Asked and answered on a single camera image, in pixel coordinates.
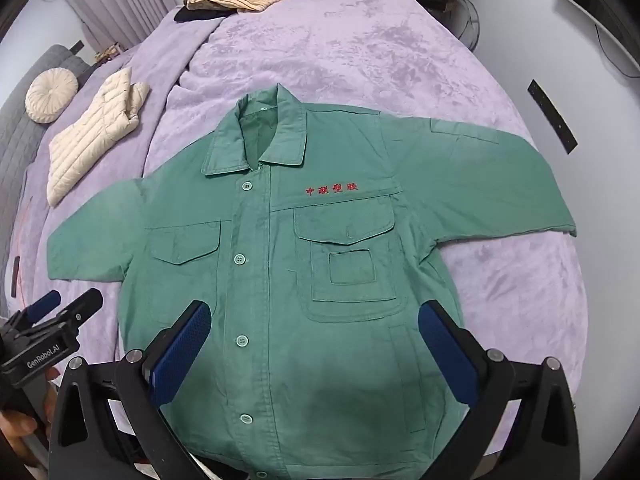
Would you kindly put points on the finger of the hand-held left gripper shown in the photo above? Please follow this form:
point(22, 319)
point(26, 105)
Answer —
point(82, 306)
point(44, 304)

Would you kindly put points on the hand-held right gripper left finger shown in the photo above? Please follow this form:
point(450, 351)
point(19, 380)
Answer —
point(182, 345)

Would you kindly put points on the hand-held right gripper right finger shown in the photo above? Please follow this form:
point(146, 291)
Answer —
point(442, 345)

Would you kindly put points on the green work jacket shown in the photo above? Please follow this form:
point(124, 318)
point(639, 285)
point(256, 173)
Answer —
point(310, 240)

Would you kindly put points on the person's left hand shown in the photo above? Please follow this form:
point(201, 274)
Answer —
point(20, 427)

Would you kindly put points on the grey quilted headboard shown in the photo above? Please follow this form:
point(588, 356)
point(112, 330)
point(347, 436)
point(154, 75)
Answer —
point(20, 150)

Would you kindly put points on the cream puffer jacket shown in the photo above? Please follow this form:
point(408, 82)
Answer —
point(90, 135)

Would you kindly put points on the round cream cushion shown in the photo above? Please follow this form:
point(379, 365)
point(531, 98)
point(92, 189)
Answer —
point(50, 96)

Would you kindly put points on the black long bar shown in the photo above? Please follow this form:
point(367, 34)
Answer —
point(552, 115)

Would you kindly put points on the purple blanket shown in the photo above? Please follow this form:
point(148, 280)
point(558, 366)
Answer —
point(360, 45)

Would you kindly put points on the dark garment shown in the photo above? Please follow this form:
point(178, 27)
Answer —
point(192, 12)

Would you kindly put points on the standing fan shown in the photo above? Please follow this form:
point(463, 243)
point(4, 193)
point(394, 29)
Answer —
point(467, 22)

